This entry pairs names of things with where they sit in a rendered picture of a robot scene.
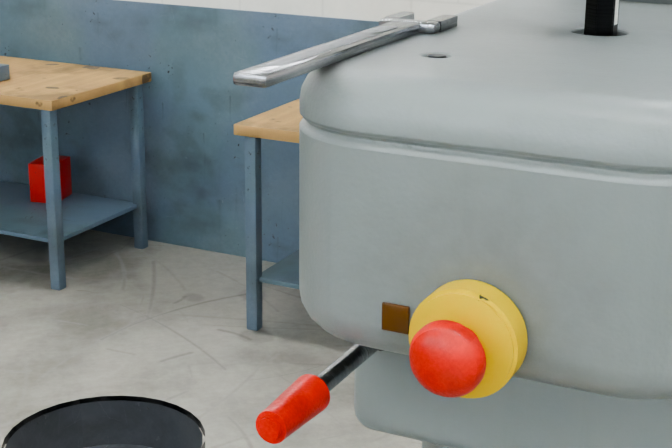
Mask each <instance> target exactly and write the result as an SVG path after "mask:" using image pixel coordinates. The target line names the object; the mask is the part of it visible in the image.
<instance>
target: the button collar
mask: <svg viewBox="0 0 672 448"><path fill-rule="evenodd" d="M437 320H450V321H454V322H457V323H460V324H462V325H463V326H465V327H467V328H469V329H470V330H472V331H473V332H474V333H475V334H476V335H477V337H478V339H479V341H480V343H481V344H482V346H483V349H484V352H485V355H486V371H485V375H484V377H483V379H482V381H481V382H480V383H479V385H478V386H477V387H476V388H475V389H474V390H473V391H472V392H470V393H468V394H467V395H464V396H461V397H462V398H481V397H485V396H489V395H491V394H493V393H495V392H497V391H498V390H500V389H501V388H502V387H503V386H504V385H505V384H506V383H507V382H508V381H509V380H510V379H511V377H512V376H513V375H514V374H515V373H516V372H517V370H518V369H519V368H520V366H521V365H522V363H523V361H524V358H525V355H526V352H527V344H528V339H527V330H526V326H525V323H524V320H523V318H522V315H521V314H520V312H519V310H518V308H517V307H516V306H515V304H514V303H513V302H512V301H511V300H510V299H509V298H508V297H507V296H506V295H505V294H504V293H503V292H501V291H500V290H498V289H497V288H495V287H493V286H491V285H490V284H487V283H484V282H481V281H477V280H469V279H464V280H456V281H452V282H449V283H446V284H444V285H442V286H441V287H439V288H438V289H437V290H435V291H434V292H433V293H432V294H431V295H429V296H428V297H427V298H426V299H425V300H424V301H423V302H421V303H420V305H419V306H418V307H417V309H416V310H415V312H414V314H413V316H412V319H411V322H410V326H409V344H411V341H412V339H413V337H414V336H415V334H416V333H417V332H418V331H419V330H420V329H421V328H422V327H423V326H425V325H426V324H428V323H430V322H433V321H437Z"/></svg>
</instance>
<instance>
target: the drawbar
mask: <svg viewBox="0 0 672 448"><path fill-rule="evenodd" d="M615 5H616V0H586V9H585V24H584V35H591V36H617V30H618V21H617V24H616V25H614V19H615Z"/></svg>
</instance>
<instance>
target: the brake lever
mask: <svg viewBox="0 0 672 448"><path fill-rule="evenodd" d="M377 350H379V351H384V350H380V349H375V348H370V347H366V346H362V345H358V344H355V345H354V346H353V347H352V348H350V349H349V350H348V351H347V352H345V353H344V354H343V355H342V356H341V357H339V358H338V359H337V360H336V361H334V362H333V363H332V364H331V365H330V366H328V367H327V368H326V369H325V370H323V371H322V372H321V373H320V374H319V375H317V376H315V375H312V374H305V375H302V376H300V377H299V378H298V379H297V380H296V381H294V382H293V383H292V384H291V385H290V386H289V387H288V388H287V389H286V390H285V391H284V392H283V393H282V394H281V395H279V396H278V397H277V398H276V399H275V400H274V401H273V402H272V403H271V404H270V405H269V406H268V407H267V408H266V409H264V410H263V411H262V412H261V413H260V414H259V415H258V417H257V419H256V429H257V432H258V434H259V435H260V437H261V438H262V439H263V440H265V441H266V442H268V443H271V444H278V443H280V442H282V441H283V440H285V439H286V438H287V437H289V436H290V435H291V434H293V433H294V432H295V431H297V430H298V429H299V428H301V427H302V426H303V425H304V424H306V423H307V422H308V421H310V420H311V419H312V418H314V417H315V416H316V415H318V414H319V413H320V412H322V411H323V410H324V409H326V408H327V406H328V405H329V402H330V391H331V390H332V389H333V388H334V387H336V386H337V385H338V384H339V383H340V382H341V381H343V380H344V379H345V378H346V377H347V376H348V375H350V374H351V373H352V372H353V371H354V370H355V369H356V368H358V367H359V366H360V365H361V364H362V363H363V362H365V361H366V360H367V359H368V358H369V357H370V356H372V355H373V354H374V353H375V352H376V351H377Z"/></svg>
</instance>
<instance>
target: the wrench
mask: <svg viewBox="0 0 672 448"><path fill-rule="evenodd" d="M457 19H458V15H440V16H437V17H434V18H432V19H429V20H427V21H426V20H414V12H406V11H402V12H399V13H396V14H392V15H389V16H386V17H385V18H383V19H380V20H379V26H376V27H373V28H370V29H366V30H363V31H360V32H357V33H354V34H351V35H348V36H345V37H342V38H339V39H336V40H333V41H330V42H326V43H323V44H320V45H317V46H314V47H311V48H308V49H305V50H302V51H299V52H296V53H293V54H290V55H286V56H283V57H280V58H277V59H274V60H271V61H268V62H265V63H262V64H259V65H256V66H253V67H250V68H246V69H243V70H240V71H237V72H234V74H233V83H234V84H235V85H239V86H248V87H257V88H267V87H270V86H273V85H275V84H278V83H281V82H284V81H286V80H289V79H292V78H295V77H297V76H300V75H303V74H306V73H309V72H311V71H314V70H317V69H320V68H322V67H325V66H328V65H331V64H333V63H336V62H339V61H342V60H344V59H347V58H350V57H353V56H356V55H358V54H361V53H364V52H367V51H369V50H372V49H375V48H378V47H380V46H383V45H386V44H389V43H392V42H394V41H397V40H400V39H403V38H405V37H408V36H411V35H414V34H416V33H426V34H434V33H437V32H443V31H445V30H448V29H451V28H453V27H456V26H457Z"/></svg>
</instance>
